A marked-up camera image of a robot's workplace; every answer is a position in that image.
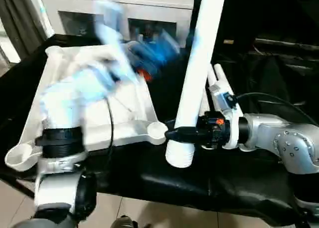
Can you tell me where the black backdrop cloth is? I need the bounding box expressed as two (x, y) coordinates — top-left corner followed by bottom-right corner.
(191, 0), (319, 56)

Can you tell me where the white plastic table leg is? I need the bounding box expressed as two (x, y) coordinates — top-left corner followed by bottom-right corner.
(213, 63), (236, 94)
(207, 65), (217, 89)
(201, 87), (212, 113)
(165, 0), (227, 169)

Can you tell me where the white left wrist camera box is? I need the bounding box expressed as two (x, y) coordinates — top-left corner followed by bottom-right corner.
(92, 0), (142, 85)

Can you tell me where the long dark metal rod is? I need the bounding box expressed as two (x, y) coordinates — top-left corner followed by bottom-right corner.
(255, 38), (319, 54)

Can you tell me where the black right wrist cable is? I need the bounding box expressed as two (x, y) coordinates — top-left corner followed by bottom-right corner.
(235, 92), (319, 129)

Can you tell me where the white plastic table top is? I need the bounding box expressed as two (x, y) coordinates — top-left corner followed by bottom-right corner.
(4, 45), (167, 173)

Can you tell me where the grey curtain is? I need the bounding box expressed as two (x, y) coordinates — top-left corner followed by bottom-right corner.
(0, 0), (54, 63)

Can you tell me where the black work surface mat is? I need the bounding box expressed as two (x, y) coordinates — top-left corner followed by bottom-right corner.
(0, 33), (319, 226)

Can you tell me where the white glass-door cabinet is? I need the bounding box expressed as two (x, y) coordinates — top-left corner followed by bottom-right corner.
(39, 0), (195, 49)

